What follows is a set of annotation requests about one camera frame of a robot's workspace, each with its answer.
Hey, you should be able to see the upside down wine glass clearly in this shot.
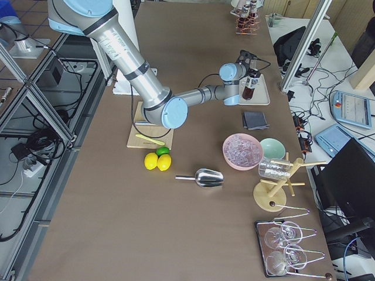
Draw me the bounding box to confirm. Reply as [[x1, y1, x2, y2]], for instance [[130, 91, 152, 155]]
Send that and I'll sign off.
[[265, 244, 307, 276], [264, 221, 302, 249]]

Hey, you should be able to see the grey folded cloth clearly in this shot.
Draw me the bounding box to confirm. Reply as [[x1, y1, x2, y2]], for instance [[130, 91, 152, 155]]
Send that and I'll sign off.
[[242, 111, 269, 131]]

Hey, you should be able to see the mirror tray glass rack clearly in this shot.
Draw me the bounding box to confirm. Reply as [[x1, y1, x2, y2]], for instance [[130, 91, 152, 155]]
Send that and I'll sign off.
[[254, 207, 333, 280]]

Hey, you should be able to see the aluminium frame post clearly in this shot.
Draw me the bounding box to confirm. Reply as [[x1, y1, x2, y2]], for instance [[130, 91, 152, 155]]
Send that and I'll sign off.
[[280, 0, 332, 94]]

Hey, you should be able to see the pink bowl with ice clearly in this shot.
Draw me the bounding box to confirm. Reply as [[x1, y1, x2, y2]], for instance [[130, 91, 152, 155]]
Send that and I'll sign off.
[[222, 133, 264, 171]]

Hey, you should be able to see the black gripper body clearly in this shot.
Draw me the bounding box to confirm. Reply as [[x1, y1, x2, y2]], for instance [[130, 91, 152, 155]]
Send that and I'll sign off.
[[237, 50, 260, 78]]

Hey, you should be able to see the yellow plastic knife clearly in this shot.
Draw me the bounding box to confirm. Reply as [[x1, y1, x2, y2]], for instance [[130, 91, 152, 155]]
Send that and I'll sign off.
[[135, 134, 165, 146]]

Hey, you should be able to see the black monitor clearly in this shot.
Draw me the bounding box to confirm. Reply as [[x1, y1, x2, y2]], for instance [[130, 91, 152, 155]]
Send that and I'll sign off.
[[311, 139, 374, 248]]

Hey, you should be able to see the small mint green bowl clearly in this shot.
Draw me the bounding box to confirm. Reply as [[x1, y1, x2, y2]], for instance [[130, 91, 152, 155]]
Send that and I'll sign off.
[[260, 138, 286, 159]]

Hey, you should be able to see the copper wire bottle basket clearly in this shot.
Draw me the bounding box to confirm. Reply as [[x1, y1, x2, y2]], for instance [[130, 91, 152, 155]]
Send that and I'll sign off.
[[230, 1, 260, 35]]

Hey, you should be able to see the clear textured glass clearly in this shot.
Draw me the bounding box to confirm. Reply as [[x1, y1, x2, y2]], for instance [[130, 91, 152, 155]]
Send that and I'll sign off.
[[258, 158, 292, 180]]

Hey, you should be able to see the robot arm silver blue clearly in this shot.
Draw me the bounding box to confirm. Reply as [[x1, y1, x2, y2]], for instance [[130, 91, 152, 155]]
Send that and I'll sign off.
[[47, 1, 254, 129]]

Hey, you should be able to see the cream serving tray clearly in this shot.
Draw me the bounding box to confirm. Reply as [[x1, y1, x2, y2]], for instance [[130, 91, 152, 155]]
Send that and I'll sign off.
[[238, 74, 270, 106]]

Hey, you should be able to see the tea bottle white cap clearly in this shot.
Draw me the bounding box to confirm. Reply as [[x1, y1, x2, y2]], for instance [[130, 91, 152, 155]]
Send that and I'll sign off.
[[249, 0, 258, 19], [237, 1, 250, 29]]

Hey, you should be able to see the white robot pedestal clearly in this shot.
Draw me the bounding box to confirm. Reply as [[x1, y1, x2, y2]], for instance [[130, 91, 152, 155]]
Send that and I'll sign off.
[[90, 0, 158, 96]]

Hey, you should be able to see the wooden cutting board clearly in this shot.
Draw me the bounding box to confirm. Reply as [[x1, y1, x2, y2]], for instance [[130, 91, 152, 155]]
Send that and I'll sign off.
[[127, 101, 173, 149]]

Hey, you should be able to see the steel muddler black tip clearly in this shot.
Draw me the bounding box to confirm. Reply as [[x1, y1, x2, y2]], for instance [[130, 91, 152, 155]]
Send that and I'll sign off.
[[134, 121, 156, 126]]

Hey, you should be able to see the green lime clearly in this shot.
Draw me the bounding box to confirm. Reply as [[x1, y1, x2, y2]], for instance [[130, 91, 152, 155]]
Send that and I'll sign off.
[[155, 146, 170, 156]]

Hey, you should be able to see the wooden cup tree stand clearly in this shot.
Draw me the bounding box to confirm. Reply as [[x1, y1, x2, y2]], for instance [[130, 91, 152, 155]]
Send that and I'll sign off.
[[253, 158, 326, 212]]

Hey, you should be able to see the blue teach pendant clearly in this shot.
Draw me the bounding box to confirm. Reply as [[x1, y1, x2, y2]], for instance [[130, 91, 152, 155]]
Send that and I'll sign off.
[[315, 124, 374, 161], [331, 91, 372, 129]]

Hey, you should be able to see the steel ice scoop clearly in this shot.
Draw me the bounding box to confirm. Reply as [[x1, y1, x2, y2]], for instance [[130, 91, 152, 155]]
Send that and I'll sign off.
[[175, 168, 224, 188]]

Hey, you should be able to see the green bowl with utensils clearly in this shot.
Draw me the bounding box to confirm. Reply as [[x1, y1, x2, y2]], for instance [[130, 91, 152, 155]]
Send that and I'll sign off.
[[267, 13, 284, 28]]

